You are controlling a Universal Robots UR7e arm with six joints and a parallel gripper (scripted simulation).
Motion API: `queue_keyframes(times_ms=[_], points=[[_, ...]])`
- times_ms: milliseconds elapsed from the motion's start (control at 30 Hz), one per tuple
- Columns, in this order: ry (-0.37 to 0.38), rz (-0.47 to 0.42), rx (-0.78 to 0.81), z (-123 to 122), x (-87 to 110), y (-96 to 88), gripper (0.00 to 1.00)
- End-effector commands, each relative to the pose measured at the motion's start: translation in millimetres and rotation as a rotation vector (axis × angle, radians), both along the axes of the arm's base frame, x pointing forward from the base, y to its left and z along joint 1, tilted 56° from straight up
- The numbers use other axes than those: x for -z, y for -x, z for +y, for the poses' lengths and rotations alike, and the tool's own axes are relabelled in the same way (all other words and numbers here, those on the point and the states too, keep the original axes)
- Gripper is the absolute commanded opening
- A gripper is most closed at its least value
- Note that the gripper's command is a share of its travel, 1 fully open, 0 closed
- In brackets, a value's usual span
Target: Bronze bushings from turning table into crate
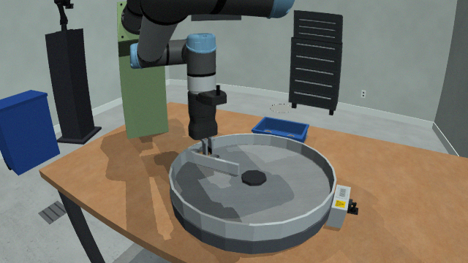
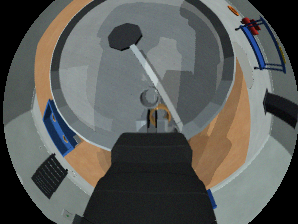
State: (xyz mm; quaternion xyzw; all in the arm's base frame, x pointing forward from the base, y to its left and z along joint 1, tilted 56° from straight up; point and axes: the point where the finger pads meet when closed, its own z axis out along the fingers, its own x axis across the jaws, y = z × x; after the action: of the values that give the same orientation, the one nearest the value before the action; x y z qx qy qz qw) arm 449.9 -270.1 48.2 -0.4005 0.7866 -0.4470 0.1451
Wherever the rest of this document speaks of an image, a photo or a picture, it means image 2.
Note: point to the blue crate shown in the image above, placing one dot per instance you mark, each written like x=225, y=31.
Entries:
x=55, y=133

